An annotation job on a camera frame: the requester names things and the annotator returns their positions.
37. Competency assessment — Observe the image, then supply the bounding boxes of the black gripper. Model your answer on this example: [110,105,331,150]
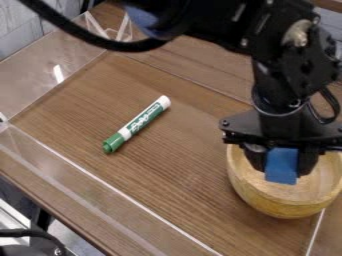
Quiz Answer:
[219,104,342,177]

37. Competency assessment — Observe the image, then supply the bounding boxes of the blue foam block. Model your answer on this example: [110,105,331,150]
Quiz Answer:
[264,148,297,185]

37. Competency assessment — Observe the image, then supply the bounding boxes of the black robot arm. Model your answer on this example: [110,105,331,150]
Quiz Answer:
[18,0,342,176]

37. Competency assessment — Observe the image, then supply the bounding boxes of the brown wooden bowl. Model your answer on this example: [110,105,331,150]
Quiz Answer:
[225,145,342,219]

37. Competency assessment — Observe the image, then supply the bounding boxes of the green white dry-erase marker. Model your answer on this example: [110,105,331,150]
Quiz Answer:
[102,95,171,154]

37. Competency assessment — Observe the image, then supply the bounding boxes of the clear acrylic tray wall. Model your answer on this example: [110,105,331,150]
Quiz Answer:
[0,32,342,256]

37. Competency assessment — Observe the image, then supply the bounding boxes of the black cable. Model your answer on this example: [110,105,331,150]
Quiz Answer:
[0,228,64,256]

